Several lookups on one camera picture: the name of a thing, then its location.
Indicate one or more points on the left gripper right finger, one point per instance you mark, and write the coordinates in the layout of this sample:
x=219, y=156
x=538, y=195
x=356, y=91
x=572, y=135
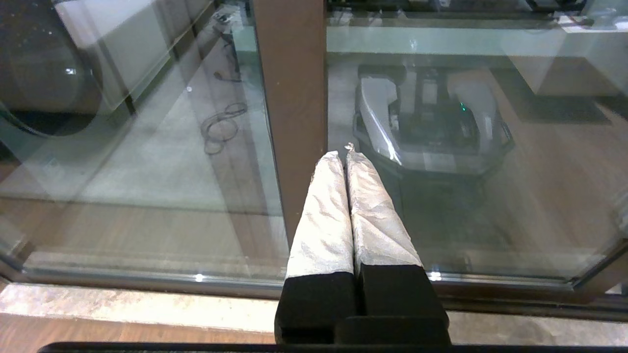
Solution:
x=382, y=235

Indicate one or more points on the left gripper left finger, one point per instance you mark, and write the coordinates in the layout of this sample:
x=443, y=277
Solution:
x=324, y=235

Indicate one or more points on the brown framed sliding glass door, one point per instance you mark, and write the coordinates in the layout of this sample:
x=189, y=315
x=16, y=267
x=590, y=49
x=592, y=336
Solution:
x=490, y=206

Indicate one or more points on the brown framed fixed glass door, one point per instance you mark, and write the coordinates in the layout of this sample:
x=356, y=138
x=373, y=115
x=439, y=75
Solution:
x=294, y=98

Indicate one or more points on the long stone balcony sill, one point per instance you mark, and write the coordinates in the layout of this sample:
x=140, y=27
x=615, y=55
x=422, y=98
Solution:
x=441, y=20

